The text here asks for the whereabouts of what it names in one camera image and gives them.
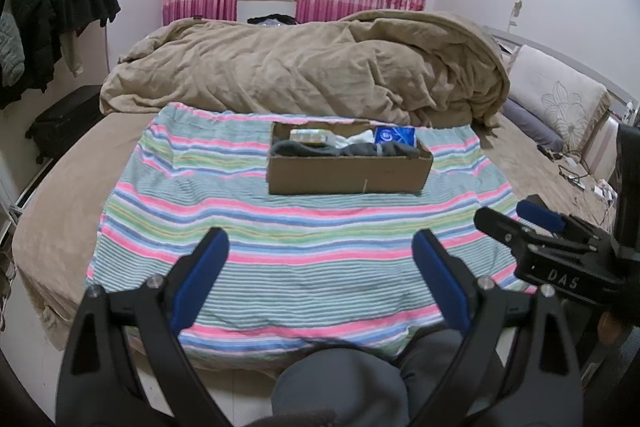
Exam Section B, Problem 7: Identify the brown cardboard box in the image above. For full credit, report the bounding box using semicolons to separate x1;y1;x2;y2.
267;119;434;196

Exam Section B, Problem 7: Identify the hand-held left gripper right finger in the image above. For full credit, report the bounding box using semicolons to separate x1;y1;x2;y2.
407;228;583;427

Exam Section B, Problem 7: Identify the white item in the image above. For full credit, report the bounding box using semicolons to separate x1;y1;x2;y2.
332;130;376;148

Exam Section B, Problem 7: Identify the dark clothing by window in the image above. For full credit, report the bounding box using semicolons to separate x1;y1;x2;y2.
247;13;298;26

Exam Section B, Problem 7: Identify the person's right leg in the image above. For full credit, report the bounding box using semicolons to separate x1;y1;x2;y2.
400;327;506;427

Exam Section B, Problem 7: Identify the beige duvet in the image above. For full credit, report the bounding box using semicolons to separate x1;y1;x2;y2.
99;9;511;128

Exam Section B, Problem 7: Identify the grey pillow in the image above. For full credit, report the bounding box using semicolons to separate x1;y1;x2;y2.
501;98;563;150

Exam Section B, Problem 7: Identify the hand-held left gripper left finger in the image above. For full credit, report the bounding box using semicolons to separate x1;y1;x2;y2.
56;227;236;427

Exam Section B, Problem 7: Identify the black suitcase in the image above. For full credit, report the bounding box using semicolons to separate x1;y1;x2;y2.
25;85;107;164

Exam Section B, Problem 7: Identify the person's leg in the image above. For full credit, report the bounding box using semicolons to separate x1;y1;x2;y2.
272;347;408;427
400;327;506;427

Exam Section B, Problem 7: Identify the grey quilted jacket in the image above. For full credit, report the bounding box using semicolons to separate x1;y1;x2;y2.
0;9;25;88

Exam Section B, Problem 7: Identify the beige hanging garment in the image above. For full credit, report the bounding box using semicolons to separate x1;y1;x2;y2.
62;29;85;78

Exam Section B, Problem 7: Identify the white floral pillow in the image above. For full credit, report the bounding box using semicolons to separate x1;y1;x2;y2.
507;44;611;148

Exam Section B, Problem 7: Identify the grey cloth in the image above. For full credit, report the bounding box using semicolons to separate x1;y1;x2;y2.
270;140;420;160

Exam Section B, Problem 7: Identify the person's left leg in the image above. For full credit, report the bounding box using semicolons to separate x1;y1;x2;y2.
272;347;408;427

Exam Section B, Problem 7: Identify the small yellow blue carton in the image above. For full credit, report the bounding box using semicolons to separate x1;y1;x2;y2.
290;129;328;145

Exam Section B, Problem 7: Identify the metal headboard frame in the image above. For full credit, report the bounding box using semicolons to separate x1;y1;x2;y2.
482;26;640;108

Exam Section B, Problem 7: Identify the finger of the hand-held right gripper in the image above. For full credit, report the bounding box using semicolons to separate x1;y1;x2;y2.
474;207;538;254
516;194;572;234

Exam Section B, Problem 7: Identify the blue packet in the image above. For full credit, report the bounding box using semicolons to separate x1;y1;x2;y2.
374;125;416;146

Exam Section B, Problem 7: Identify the striped blanket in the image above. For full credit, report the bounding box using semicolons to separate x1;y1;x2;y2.
86;103;538;360

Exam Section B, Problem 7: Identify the power strip with cables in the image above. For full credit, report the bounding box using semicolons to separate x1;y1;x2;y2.
557;154;596;192

